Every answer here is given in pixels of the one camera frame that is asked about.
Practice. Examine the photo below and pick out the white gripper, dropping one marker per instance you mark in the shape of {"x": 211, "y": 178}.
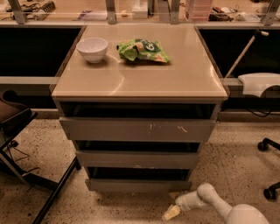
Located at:
{"x": 183, "y": 201}

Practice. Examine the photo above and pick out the grey bottom drawer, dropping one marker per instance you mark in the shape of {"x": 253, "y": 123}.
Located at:
{"x": 137, "y": 180}

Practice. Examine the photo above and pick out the grey drawer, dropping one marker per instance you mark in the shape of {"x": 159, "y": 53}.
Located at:
{"x": 139, "y": 160}
{"x": 137, "y": 130}
{"x": 137, "y": 180}

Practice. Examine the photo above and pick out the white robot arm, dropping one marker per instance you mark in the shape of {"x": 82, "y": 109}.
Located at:
{"x": 206, "y": 195}

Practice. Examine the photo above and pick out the grey middle drawer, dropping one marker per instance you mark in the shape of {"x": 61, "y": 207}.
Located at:
{"x": 139, "y": 160}

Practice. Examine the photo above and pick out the grey drawer cabinet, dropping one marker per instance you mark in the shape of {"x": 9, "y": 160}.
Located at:
{"x": 186, "y": 87}

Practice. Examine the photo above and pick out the grey top drawer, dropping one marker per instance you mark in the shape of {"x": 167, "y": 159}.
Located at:
{"x": 137, "y": 130}

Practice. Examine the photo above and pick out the green snack bag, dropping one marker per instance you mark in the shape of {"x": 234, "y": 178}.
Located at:
{"x": 142, "y": 49}

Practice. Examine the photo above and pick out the white bowl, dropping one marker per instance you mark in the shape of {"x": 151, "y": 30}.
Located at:
{"x": 92, "y": 50}

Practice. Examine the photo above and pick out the white stick with black tip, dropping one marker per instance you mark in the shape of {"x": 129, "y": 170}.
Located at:
{"x": 247, "y": 46}

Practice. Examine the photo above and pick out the pink storage box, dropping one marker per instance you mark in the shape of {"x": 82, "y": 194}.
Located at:
{"x": 198, "y": 10}

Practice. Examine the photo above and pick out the black power strip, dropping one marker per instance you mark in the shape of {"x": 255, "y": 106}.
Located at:
{"x": 44, "y": 11}

